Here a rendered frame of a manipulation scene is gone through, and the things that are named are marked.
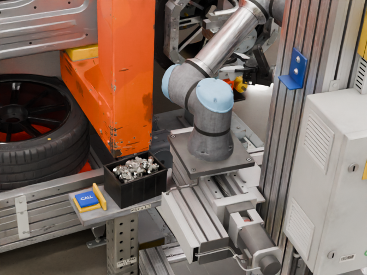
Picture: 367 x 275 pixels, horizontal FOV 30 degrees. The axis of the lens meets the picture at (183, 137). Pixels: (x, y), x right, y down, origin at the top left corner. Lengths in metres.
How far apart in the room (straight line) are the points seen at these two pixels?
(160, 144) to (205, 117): 0.88
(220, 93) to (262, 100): 2.02
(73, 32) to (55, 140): 0.47
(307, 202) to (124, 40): 0.93
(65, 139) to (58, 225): 0.36
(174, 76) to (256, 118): 1.79
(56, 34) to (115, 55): 0.54
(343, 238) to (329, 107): 0.36
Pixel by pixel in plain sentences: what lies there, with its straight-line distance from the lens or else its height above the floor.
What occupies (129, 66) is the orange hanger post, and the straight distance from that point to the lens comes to 2.48.
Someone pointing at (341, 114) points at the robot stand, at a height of 1.23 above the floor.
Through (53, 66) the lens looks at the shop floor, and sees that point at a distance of 4.40.
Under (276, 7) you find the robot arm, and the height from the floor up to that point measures 1.22.
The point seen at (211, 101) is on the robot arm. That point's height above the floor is 1.03.
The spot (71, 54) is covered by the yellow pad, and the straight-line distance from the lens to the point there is 3.02.
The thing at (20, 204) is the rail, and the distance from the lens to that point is 2.76.
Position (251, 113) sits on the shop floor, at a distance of 3.98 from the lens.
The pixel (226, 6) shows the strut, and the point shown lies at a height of 0.93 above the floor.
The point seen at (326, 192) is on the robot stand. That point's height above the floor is 1.04.
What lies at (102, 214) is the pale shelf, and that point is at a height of 0.45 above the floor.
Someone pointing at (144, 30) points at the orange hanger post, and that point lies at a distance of 2.44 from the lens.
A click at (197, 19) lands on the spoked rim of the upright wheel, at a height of 0.85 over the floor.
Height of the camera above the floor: 2.11
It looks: 35 degrees down
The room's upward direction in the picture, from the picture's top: 3 degrees clockwise
